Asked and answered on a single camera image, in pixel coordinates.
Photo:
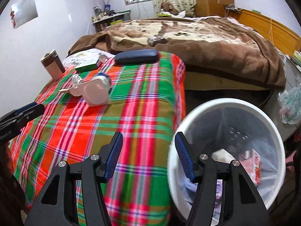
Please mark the silver foil lid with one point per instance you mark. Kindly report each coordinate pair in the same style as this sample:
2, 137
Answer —
76, 81

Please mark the cluttered nightstand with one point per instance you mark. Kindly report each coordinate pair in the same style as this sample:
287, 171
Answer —
294, 63

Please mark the white plastic cup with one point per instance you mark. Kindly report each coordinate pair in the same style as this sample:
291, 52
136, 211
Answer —
94, 91

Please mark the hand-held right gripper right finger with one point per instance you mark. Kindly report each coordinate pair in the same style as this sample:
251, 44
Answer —
185, 160

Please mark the crumpled printed plastic bag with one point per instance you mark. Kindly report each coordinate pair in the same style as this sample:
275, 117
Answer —
290, 106

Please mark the wooden bed headboard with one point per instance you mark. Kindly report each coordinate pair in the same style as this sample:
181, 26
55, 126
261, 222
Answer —
270, 28

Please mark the beige napkin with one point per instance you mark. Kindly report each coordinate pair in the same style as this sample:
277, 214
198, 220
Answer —
222, 155

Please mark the green flat box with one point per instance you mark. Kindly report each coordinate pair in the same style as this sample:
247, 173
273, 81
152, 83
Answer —
87, 66

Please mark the white wall poster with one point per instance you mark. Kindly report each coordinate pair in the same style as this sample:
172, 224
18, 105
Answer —
24, 11

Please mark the red white cardboard box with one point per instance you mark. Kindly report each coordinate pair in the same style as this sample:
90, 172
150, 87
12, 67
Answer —
252, 167

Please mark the clear crumpled plastic wrapper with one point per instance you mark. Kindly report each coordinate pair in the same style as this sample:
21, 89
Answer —
102, 58

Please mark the white floral bed sheet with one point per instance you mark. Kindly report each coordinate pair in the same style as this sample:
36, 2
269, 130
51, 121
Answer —
80, 55

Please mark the cluttered white shelf desk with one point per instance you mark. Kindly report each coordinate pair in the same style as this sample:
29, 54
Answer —
110, 20

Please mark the dark blue glasses case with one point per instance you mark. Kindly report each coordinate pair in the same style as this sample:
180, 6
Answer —
136, 56

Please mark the clear bin liner bag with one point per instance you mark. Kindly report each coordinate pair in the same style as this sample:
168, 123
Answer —
235, 122

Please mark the small wooden stick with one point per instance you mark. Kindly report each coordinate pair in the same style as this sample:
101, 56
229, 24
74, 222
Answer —
64, 90

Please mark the brown teddy bear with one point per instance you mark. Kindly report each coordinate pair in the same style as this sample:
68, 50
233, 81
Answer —
168, 7

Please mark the white round trash bin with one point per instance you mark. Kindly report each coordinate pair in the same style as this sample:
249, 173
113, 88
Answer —
235, 103

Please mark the red green plaid cloth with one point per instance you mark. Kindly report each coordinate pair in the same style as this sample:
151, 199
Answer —
141, 113

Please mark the white jar with blue lid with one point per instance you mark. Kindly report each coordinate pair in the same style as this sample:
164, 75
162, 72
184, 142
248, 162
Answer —
104, 80

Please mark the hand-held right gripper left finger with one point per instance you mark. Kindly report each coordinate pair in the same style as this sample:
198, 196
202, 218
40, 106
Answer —
114, 155

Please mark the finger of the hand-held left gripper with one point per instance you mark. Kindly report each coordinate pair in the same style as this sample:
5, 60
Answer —
27, 107
25, 116

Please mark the small dark patterned object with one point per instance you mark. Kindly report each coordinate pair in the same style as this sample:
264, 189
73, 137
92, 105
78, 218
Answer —
157, 40

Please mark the beige tumbler with brown lid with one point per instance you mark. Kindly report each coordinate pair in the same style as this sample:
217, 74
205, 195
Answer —
55, 68

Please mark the brown patterned blanket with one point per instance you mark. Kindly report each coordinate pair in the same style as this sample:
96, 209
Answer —
211, 51

